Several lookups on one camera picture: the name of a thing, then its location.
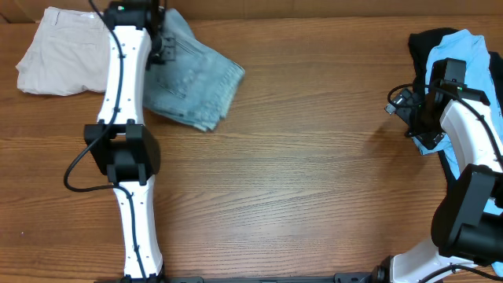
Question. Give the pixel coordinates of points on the light blue denim shorts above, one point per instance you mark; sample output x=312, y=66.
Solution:
x=195, y=85

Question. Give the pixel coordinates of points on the folded beige trousers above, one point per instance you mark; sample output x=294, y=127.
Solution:
x=69, y=54

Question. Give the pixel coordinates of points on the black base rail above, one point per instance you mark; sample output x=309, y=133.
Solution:
x=359, y=277

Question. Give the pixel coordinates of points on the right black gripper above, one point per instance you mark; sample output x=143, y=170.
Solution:
x=416, y=123

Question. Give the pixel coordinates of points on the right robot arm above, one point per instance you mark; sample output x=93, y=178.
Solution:
x=463, y=236

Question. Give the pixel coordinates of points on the black garment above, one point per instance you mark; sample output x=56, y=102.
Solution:
x=420, y=51

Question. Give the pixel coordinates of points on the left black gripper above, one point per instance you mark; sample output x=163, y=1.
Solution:
x=167, y=50

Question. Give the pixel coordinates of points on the light blue shirt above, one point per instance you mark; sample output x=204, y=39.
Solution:
x=471, y=55

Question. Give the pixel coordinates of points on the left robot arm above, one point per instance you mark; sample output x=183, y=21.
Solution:
x=124, y=150

